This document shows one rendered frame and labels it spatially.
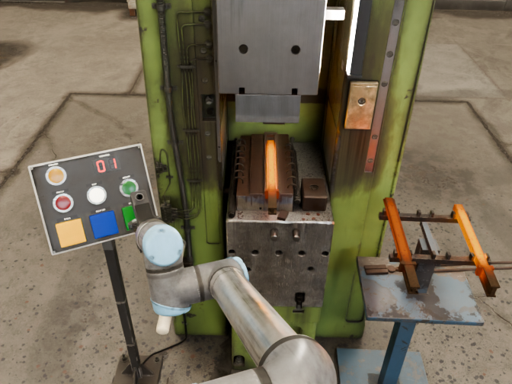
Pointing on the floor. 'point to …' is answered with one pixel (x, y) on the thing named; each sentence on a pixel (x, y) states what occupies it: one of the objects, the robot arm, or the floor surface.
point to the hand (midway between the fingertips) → (139, 218)
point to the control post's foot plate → (152, 376)
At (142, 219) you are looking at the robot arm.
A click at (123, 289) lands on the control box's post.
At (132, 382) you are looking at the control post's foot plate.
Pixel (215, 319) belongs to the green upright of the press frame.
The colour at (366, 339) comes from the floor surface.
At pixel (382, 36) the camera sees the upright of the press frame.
